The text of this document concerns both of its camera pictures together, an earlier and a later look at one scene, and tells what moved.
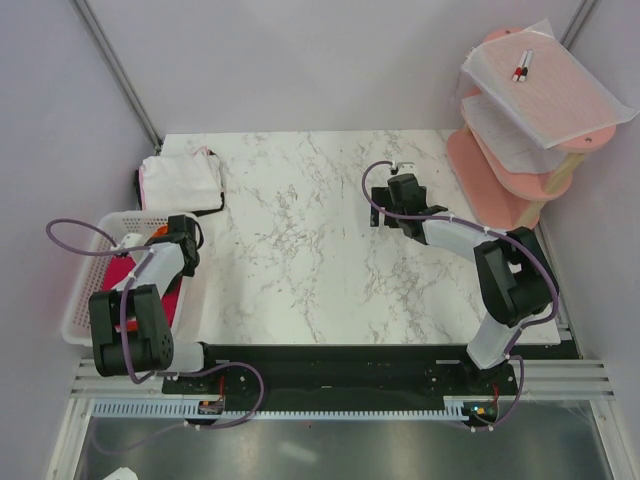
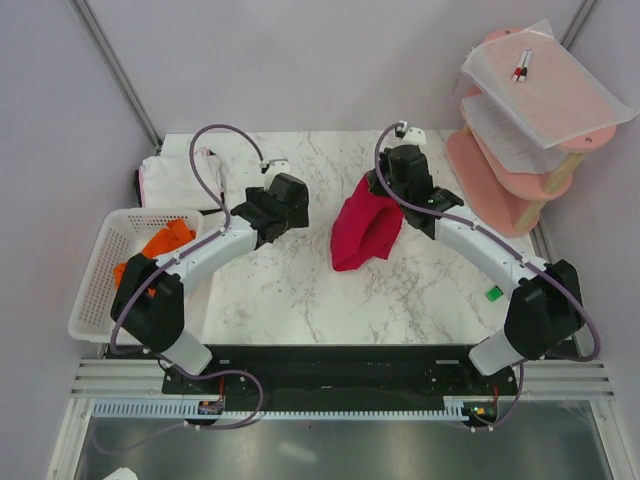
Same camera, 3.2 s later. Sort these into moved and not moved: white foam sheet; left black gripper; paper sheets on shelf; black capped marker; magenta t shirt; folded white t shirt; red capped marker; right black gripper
Moved: left black gripper; magenta t shirt; right black gripper
Not moved: white foam sheet; red capped marker; folded white t shirt; black capped marker; paper sheets on shelf
